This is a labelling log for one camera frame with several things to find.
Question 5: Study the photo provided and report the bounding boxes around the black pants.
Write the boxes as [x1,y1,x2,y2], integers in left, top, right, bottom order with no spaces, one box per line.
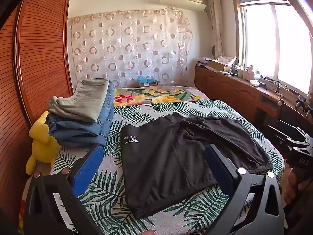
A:
[120,113,273,220]

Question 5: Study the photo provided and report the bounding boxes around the long wooden cabinet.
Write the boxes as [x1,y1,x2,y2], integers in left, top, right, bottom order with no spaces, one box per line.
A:
[194,64,313,142]

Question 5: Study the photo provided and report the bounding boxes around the bed with leaf-print sheet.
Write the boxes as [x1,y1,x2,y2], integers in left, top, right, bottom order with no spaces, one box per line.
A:
[22,86,285,235]

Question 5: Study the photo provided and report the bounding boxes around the yellow plush toy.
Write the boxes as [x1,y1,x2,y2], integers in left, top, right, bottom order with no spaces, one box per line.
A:
[26,111,61,175]

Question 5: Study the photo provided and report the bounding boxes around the black tripod clamp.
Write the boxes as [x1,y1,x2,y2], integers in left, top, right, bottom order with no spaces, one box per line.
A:
[295,95,309,114]

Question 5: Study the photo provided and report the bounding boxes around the blue plastic bag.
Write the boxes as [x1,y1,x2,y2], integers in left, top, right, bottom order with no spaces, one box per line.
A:
[137,75,157,87]

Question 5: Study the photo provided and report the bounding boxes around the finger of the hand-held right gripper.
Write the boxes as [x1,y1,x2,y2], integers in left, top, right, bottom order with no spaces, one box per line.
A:
[268,120,307,147]

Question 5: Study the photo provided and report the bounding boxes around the wooden slatted wardrobe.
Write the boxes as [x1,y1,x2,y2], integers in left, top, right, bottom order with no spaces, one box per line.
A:
[0,0,74,218]

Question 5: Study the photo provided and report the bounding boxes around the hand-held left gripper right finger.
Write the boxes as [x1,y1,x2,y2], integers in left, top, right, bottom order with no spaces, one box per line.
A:
[203,144,285,235]

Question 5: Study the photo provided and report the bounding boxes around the wooden-framed window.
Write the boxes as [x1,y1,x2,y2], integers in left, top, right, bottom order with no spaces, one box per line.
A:
[231,0,313,101]

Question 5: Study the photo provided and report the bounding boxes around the beige window curtain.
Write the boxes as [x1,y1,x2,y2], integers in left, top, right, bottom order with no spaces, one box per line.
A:
[207,0,224,59]

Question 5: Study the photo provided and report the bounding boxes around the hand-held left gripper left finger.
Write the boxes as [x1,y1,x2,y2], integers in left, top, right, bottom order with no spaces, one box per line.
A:
[23,143,105,235]

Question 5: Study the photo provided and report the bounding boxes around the folded grey-green pants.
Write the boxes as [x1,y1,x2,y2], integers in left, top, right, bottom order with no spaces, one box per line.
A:
[47,78,110,123]

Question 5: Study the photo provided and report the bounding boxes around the floral pillow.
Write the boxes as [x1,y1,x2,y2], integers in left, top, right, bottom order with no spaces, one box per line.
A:
[114,86,211,108]

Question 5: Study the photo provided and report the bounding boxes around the circle-print curtain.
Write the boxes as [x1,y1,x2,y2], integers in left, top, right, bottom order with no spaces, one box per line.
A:
[67,8,193,89]

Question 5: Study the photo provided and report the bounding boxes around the person's right hand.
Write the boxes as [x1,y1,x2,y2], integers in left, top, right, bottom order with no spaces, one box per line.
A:
[283,168,313,202]

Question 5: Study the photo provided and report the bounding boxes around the folded blue jeans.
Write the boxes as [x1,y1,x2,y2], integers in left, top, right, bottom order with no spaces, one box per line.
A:
[47,81,116,148]

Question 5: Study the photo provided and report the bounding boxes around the cardboard box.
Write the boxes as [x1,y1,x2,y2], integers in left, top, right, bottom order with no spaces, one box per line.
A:
[210,59,233,73]

